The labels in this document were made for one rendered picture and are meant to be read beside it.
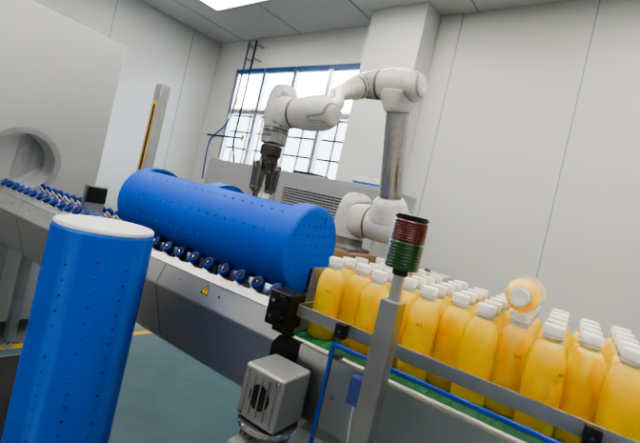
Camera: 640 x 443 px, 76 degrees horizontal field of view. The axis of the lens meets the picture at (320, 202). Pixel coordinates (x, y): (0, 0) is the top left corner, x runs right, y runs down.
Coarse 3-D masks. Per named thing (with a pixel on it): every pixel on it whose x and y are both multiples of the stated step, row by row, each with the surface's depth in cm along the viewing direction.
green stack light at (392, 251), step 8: (392, 240) 75; (392, 248) 74; (400, 248) 73; (408, 248) 73; (416, 248) 73; (392, 256) 74; (400, 256) 73; (408, 256) 73; (416, 256) 73; (392, 264) 74; (400, 264) 73; (408, 264) 73; (416, 264) 74; (416, 272) 74
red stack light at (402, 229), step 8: (400, 224) 74; (408, 224) 73; (416, 224) 73; (424, 224) 74; (392, 232) 76; (400, 232) 74; (408, 232) 73; (416, 232) 73; (424, 232) 74; (400, 240) 74; (408, 240) 73; (416, 240) 73; (424, 240) 74
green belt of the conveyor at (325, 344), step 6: (300, 330) 111; (306, 330) 112; (300, 336) 105; (306, 336) 106; (312, 342) 103; (318, 342) 104; (324, 342) 105; (330, 342) 106; (324, 348) 101; (444, 390) 92; (486, 408) 87
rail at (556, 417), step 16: (320, 320) 101; (336, 320) 99; (352, 336) 96; (368, 336) 94; (400, 352) 90; (416, 352) 88; (432, 368) 86; (448, 368) 84; (464, 384) 82; (480, 384) 81; (496, 384) 79; (496, 400) 79; (512, 400) 77; (528, 400) 76; (544, 416) 74; (560, 416) 73; (576, 416) 72; (576, 432) 72; (608, 432) 69
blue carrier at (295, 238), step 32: (128, 192) 162; (160, 192) 153; (192, 192) 146; (224, 192) 141; (160, 224) 150; (192, 224) 140; (224, 224) 132; (256, 224) 126; (288, 224) 121; (320, 224) 131; (224, 256) 134; (256, 256) 124; (288, 256) 119; (320, 256) 134
